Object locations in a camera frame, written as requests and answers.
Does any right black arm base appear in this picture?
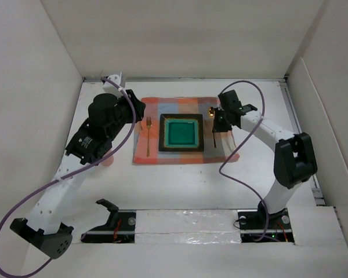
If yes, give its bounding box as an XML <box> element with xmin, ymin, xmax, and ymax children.
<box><xmin>233</xmin><ymin>204</ymin><xmax>295</xmax><ymax>243</ymax></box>

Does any orange blue checkered cloth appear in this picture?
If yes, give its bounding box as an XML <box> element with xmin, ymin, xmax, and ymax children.
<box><xmin>132</xmin><ymin>97</ymin><xmax>236</xmax><ymax>164</ymax></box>

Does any pink plastic cup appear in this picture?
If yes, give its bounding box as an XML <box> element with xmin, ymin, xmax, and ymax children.
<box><xmin>101</xmin><ymin>156</ymin><xmax>114</xmax><ymax>167</ymax></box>

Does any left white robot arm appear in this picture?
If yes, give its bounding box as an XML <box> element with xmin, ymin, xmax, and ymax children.
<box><xmin>10</xmin><ymin>89</ymin><xmax>146</xmax><ymax>259</ymax></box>

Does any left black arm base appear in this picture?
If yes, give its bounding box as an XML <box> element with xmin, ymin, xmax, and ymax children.
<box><xmin>81</xmin><ymin>199</ymin><xmax>136</xmax><ymax>244</ymax></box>

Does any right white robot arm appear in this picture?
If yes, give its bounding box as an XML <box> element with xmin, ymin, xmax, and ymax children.
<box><xmin>211</xmin><ymin>90</ymin><xmax>318</xmax><ymax>228</ymax></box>

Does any gold spoon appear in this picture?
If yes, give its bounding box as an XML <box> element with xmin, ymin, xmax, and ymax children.
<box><xmin>208</xmin><ymin>107</ymin><xmax>217</xmax><ymax>148</ymax></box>

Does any green square plate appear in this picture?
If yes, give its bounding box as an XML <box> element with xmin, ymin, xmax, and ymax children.
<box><xmin>158</xmin><ymin>114</ymin><xmax>204</xmax><ymax>152</ymax></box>

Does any gold fork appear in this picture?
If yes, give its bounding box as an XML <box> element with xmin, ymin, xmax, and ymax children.
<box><xmin>146</xmin><ymin>116</ymin><xmax>152</xmax><ymax>158</ymax></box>

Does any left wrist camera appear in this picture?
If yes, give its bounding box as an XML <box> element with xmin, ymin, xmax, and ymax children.
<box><xmin>101</xmin><ymin>72</ymin><xmax>125</xmax><ymax>93</ymax></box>

